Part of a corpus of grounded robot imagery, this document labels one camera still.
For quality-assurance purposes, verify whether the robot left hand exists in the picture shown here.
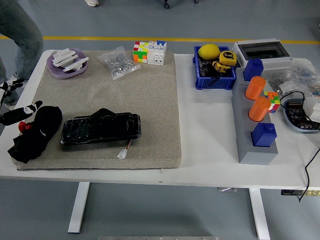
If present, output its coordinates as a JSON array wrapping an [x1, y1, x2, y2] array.
[[0, 78, 43, 126]]

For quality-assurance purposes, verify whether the black rag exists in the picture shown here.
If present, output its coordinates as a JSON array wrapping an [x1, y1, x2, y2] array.
[[7, 105, 63, 165]]

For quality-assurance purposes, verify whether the purple tray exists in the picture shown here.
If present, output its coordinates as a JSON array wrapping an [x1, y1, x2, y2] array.
[[46, 47, 89, 80]]

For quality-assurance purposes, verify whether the grey-brown mat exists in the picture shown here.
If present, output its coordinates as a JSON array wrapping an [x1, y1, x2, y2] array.
[[16, 49, 182, 172]]

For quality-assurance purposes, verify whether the clear bag of screws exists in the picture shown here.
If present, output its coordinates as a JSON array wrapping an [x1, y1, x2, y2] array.
[[95, 45, 141, 81]]

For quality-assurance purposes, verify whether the white table leg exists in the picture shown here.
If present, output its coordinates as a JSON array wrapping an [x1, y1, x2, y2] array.
[[67, 181, 90, 234], [248, 187, 271, 240]]

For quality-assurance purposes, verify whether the white and blue block cube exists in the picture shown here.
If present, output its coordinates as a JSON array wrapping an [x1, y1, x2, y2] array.
[[146, 39, 168, 66]]

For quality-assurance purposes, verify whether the black circuit module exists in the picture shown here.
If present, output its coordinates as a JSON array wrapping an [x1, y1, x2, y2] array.
[[199, 59, 216, 78]]

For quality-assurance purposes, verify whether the yellow lemon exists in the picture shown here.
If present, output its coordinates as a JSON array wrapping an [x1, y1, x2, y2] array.
[[198, 43, 221, 61]]

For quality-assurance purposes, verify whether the blue plastic bin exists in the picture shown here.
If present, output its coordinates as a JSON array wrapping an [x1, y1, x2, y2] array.
[[192, 45, 238, 91]]

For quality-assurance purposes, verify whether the yellow and black tool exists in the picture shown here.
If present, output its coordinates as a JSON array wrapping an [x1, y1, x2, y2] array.
[[211, 60, 230, 74]]

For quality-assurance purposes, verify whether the yellow tape measure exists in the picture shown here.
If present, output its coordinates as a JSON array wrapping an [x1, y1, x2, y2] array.
[[219, 50, 237, 67]]

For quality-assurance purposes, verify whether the orange cylinder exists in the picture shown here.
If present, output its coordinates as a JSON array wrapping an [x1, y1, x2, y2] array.
[[244, 76, 266, 100], [248, 96, 272, 123]]

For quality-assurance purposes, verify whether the blue block with knob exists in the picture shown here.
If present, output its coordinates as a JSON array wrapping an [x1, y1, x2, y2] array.
[[243, 58, 264, 82], [250, 122, 278, 148]]

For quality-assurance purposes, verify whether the grey block holder base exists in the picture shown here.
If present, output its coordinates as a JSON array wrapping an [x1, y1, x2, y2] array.
[[231, 67, 279, 166]]

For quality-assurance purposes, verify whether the small colourful puzzle cube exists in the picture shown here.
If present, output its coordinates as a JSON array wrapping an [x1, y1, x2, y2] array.
[[263, 91, 280, 114]]

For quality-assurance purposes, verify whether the clear bag of parts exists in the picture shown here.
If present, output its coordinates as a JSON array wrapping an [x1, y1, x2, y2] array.
[[262, 57, 320, 101]]

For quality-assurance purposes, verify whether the grey-blue tray with electronics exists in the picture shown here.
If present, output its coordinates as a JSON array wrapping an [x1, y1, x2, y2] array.
[[282, 98, 320, 133]]

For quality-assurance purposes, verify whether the black table control box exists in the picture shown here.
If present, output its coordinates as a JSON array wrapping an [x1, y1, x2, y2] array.
[[280, 189, 320, 197]]

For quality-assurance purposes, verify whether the white plastic component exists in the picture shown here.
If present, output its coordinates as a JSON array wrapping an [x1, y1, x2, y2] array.
[[302, 96, 320, 123]]

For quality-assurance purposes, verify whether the white plastic bracket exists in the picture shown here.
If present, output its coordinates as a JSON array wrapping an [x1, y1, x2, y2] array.
[[51, 48, 79, 68], [61, 56, 90, 73]]

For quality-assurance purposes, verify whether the white connector with wires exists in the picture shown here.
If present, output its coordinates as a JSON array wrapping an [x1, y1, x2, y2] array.
[[117, 139, 133, 160]]

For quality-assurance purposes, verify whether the grey electrical enclosure box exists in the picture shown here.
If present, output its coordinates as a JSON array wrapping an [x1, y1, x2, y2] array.
[[231, 38, 295, 71]]

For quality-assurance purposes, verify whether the black looped cable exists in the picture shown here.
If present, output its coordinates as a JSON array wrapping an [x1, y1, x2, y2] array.
[[279, 90, 306, 111]]

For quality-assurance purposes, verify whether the black hanging cable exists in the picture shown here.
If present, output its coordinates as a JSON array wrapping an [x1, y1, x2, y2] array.
[[297, 147, 320, 203]]

